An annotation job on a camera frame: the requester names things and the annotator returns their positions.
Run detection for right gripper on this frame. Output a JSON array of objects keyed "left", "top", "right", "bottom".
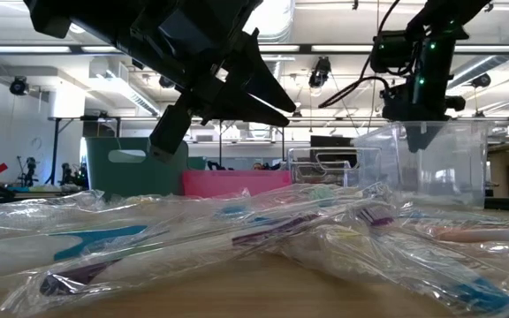
[{"left": 370, "top": 26, "right": 467, "bottom": 154}]

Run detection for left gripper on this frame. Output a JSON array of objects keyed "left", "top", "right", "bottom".
[{"left": 130, "top": 0, "right": 298, "bottom": 163}]

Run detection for white light strip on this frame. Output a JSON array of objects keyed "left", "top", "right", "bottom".
[
  {"left": 258, "top": 44, "right": 300, "bottom": 53},
  {"left": 455, "top": 44, "right": 509, "bottom": 53},
  {"left": 311, "top": 44, "right": 373, "bottom": 53}
]

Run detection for large clear plastic bin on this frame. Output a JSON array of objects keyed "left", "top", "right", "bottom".
[{"left": 353, "top": 119, "right": 490, "bottom": 209}]

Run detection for black overhead crossbar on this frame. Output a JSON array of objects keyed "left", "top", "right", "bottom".
[{"left": 0, "top": 42, "right": 509, "bottom": 56}]

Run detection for pink plastic bin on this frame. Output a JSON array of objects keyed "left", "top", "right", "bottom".
[{"left": 181, "top": 170, "right": 293, "bottom": 199}]

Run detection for black monitor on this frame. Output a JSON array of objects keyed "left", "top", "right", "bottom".
[{"left": 309, "top": 134, "right": 354, "bottom": 168}]

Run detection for small clear plastic bin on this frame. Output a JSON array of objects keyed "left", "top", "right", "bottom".
[{"left": 287, "top": 147, "right": 382, "bottom": 189}]

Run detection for wrapped orange toothbrush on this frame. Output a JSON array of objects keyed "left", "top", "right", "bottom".
[{"left": 413, "top": 223, "right": 509, "bottom": 253}]

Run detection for green plastic bin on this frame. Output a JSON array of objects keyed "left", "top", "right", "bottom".
[{"left": 84, "top": 136, "right": 189, "bottom": 198}]

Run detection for wrapped blue toothbrush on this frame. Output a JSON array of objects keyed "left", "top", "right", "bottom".
[
  {"left": 360, "top": 238, "right": 509, "bottom": 317},
  {"left": 0, "top": 211, "right": 220, "bottom": 284}
]

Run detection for wrapped purple toothbrush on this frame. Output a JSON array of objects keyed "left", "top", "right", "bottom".
[{"left": 0, "top": 202, "right": 397, "bottom": 313}]

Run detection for black background rig frame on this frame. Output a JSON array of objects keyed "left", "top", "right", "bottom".
[
  {"left": 217, "top": 117, "right": 287, "bottom": 171},
  {"left": 47, "top": 115, "right": 123, "bottom": 186}
]

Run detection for silver ventilation duct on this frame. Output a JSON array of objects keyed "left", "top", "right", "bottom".
[
  {"left": 254, "top": 0, "right": 295, "bottom": 138},
  {"left": 446, "top": 26, "right": 509, "bottom": 92}
]

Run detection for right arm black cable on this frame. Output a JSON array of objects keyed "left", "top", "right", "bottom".
[{"left": 318, "top": 0, "right": 414, "bottom": 110}]

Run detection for white rectangular air duct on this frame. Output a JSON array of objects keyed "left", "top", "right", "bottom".
[{"left": 88, "top": 59, "right": 163, "bottom": 117}]

